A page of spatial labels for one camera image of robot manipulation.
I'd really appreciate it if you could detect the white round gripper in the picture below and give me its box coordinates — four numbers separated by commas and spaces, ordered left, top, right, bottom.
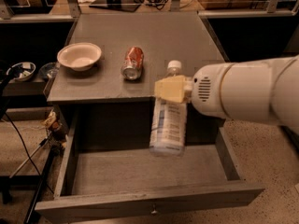
154, 63, 233, 119

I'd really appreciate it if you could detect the clear blue-labelled plastic bottle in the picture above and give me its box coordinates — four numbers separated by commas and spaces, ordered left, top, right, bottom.
149, 60, 187, 156

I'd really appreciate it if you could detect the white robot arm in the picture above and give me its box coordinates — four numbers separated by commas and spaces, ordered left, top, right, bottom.
154, 56, 299, 133

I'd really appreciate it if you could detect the grey drawer cabinet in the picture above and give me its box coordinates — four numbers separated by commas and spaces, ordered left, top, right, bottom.
48, 12, 228, 150

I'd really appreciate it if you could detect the open grey top drawer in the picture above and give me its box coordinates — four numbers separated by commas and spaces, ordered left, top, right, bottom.
36, 111, 263, 224

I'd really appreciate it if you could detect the red soda can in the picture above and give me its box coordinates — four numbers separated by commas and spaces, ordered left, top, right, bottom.
121, 47, 144, 80

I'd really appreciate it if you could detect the black monitor stand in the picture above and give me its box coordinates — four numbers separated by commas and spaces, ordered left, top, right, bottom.
89, 0, 141, 12

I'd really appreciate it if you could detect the crumpled snack wrapper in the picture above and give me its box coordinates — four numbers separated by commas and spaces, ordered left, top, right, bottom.
42, 110, 65, 141

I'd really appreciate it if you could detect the dark blue small bowl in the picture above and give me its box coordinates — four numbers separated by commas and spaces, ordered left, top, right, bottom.
38, 63, 59, 80

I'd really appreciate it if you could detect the black tripod stand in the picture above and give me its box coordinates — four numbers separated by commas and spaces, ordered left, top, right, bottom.
0, 136, 54, 224

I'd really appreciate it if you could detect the small bowl with items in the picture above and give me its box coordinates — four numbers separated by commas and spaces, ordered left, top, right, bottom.
7, 62, 36, 82

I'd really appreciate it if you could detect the black floor cable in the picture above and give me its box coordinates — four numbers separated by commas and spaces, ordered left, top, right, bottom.
4, 112, 55, 194

